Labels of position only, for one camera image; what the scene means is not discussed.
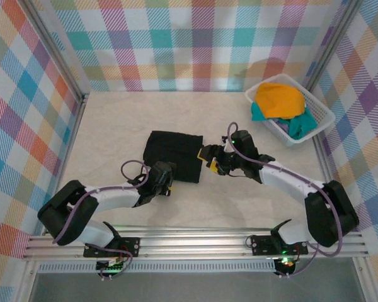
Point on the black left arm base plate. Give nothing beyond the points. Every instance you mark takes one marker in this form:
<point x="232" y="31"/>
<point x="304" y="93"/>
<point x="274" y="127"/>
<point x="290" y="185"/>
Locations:
<point x="129" y="247"/>

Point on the left controller circuit board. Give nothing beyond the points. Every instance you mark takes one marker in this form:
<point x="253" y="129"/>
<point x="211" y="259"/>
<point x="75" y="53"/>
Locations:
<point x="111" y="267"/>

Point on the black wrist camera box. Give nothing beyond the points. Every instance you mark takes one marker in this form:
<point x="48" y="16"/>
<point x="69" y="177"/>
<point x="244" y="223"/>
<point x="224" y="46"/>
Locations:
<point x="244" y="141"/>
<point x="165" y="171"/>

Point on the orange t-shirt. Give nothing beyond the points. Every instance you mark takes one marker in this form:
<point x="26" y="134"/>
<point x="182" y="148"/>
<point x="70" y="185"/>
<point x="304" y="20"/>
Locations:
<point x="280" y="99"/>

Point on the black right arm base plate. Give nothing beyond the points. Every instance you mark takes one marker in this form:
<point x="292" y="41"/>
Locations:
<point x="263" y="245"/>

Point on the controller circuit board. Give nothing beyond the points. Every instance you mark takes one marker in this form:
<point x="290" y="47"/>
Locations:
<point x="285" y="265"/>
<point x="111" y="267"/>

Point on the teal t-shirt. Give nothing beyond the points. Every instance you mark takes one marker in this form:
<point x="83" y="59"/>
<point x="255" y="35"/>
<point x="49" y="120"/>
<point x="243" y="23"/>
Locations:
<point x="305" y="124"/>

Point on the white plastic basket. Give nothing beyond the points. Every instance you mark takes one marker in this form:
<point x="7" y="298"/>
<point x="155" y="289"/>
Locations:
<point x="323" y="114"/>

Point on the right controller circuit board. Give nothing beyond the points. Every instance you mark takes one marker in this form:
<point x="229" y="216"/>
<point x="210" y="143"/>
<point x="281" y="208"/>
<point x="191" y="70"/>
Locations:
<point x="285" y="265"/>

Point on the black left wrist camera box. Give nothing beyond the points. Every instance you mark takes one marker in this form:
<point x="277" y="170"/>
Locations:
<point x="165" y="171"/>

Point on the aluminium corner post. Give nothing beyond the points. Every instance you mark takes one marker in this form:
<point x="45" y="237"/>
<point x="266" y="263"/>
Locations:
<point x="55" y="52"/>
<point x="330" y="47"/>

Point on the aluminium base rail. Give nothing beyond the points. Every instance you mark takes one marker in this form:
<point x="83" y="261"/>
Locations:
<point x="192" y="242"/>

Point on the lavender t-shirt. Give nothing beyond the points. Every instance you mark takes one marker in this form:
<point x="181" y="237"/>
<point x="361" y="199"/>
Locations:
<point x="282" y="126"/>

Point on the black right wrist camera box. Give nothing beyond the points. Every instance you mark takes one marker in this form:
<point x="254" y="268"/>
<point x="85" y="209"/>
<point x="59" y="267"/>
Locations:
<point x="244" y="141"/>

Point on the black t-shirt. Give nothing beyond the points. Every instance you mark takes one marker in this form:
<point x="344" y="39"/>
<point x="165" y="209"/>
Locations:
<point x="173" y="154"/>

